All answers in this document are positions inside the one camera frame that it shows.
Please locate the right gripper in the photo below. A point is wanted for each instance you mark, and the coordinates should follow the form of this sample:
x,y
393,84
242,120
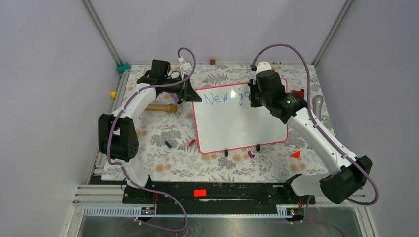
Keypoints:
x,y
253,85

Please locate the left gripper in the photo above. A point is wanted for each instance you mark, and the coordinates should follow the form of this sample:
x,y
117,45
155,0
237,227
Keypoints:
x,y
187,92

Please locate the pink framed whiteboard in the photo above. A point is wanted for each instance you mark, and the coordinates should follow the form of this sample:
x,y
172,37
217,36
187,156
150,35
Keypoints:
x,y
224,120

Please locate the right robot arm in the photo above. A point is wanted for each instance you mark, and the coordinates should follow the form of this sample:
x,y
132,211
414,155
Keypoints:
x,y
347,171

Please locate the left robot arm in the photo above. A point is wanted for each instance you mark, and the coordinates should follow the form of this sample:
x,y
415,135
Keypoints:
x,y
117,137

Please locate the gold toy microphone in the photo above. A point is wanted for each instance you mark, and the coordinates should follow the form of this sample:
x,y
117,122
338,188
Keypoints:
x,y
168,108

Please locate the red small box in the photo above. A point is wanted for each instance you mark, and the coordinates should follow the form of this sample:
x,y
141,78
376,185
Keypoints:
x,y
301,93

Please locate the red capped marker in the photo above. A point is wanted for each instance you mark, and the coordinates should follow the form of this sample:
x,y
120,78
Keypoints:
x,y
191,142

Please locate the silver toy microphone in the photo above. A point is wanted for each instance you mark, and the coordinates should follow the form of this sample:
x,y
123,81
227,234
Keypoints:
x,y
317,103

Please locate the floral patterned table mat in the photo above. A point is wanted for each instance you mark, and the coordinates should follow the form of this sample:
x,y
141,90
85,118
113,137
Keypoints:
x,y
183,163

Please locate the magenta capped marker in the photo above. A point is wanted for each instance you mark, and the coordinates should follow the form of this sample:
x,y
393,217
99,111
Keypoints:
x,y
250,153

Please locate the red triangular block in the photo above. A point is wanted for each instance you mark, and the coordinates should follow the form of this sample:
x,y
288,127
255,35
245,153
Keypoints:
x,y
296,155

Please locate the teal corner clamp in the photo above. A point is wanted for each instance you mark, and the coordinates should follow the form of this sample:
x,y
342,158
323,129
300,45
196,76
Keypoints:
x,y
123,67

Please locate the red tape label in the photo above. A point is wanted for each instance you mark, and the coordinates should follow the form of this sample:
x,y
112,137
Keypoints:
x,y
199,193

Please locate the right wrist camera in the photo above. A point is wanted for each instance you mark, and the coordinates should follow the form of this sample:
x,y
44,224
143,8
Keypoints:
x,y
263,66

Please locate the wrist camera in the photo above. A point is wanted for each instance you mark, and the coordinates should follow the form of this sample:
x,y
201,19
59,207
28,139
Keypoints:
x,y
263,66
184,66

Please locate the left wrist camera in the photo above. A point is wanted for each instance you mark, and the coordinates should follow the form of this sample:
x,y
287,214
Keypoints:
x,y
184,66

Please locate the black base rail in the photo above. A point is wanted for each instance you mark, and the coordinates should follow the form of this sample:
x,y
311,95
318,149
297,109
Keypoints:
x,y
259,193

